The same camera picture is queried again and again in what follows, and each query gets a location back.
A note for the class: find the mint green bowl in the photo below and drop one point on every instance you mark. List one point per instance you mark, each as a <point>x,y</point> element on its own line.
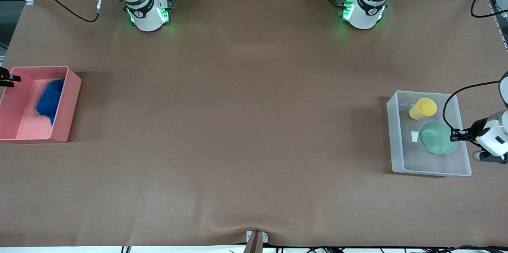
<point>434,138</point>

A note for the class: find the brown table cover sheet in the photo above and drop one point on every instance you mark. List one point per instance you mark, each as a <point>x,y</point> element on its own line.
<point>246,86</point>

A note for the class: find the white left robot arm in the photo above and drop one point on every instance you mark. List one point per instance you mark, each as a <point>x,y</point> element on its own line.
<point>363,10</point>

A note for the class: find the white label sticker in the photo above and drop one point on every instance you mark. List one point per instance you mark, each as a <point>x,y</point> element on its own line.
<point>414,137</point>

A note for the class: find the pink plastic bin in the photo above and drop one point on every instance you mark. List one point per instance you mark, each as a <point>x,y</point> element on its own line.
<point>24,122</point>

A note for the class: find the clear plastic bin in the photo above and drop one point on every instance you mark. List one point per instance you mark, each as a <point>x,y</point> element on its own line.
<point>420,163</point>

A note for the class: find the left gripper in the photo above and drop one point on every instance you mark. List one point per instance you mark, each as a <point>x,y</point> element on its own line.
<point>474,131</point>

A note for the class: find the blue microfibre cloth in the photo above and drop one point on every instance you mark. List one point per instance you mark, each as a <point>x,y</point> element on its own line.
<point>49,100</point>

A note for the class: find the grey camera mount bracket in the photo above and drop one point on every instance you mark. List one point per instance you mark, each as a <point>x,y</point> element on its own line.
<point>256,241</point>

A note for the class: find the yellow plastic cup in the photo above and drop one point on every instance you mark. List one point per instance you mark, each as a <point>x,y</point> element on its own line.
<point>424,108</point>

